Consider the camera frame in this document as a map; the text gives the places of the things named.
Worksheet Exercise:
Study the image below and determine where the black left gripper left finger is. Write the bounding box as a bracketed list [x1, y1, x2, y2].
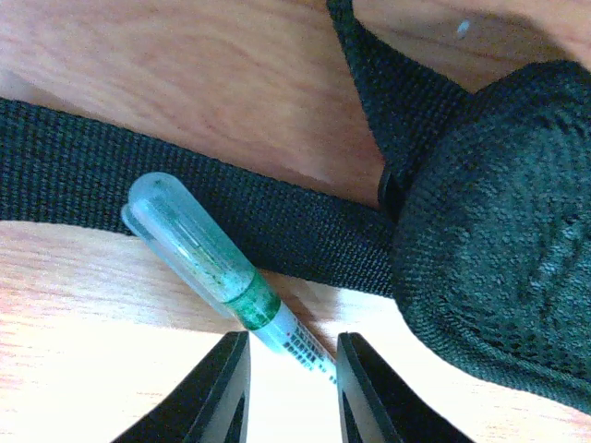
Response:
[115, 331, 250, 442]

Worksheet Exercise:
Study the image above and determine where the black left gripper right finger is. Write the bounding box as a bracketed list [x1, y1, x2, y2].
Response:
[336, 332, 471, 442]

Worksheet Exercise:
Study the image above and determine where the silver pen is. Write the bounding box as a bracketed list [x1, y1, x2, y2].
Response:
[121, 173, 337, 383]

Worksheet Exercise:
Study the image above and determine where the black student backpack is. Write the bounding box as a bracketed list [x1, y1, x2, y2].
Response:
[1, 1, 590, 413]

